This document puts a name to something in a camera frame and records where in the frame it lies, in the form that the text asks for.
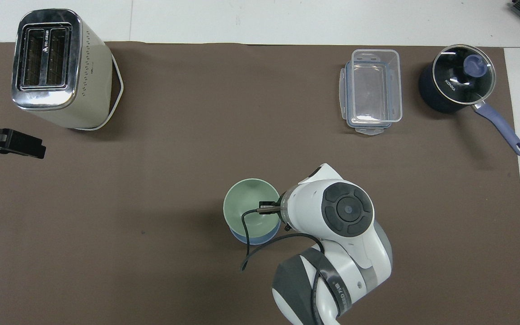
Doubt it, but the black cable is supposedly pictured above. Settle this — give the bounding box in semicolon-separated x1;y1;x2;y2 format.
240;204;326;325

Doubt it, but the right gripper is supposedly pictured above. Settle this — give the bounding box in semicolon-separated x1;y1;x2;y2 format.
259;193;288;232

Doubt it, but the green bowl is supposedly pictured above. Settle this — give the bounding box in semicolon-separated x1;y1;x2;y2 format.
223;178;282;239

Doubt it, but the cream and silver toaster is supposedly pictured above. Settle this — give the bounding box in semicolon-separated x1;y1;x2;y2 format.
11;8;125;132

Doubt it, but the clear lid with blue seal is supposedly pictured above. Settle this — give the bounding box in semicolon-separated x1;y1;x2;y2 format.
339;60;399;136

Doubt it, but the clear plastic container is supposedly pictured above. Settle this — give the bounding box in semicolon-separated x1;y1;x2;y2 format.
349;49;404;125

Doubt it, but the glass lid with blue knob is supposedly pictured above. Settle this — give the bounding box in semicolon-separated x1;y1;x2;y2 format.
432;44;497;106

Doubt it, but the blue bowl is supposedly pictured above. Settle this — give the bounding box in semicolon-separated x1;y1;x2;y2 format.
229;222;282;246

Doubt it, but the dark blue saucepan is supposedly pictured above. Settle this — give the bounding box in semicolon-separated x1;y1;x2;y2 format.
418;44;520;158

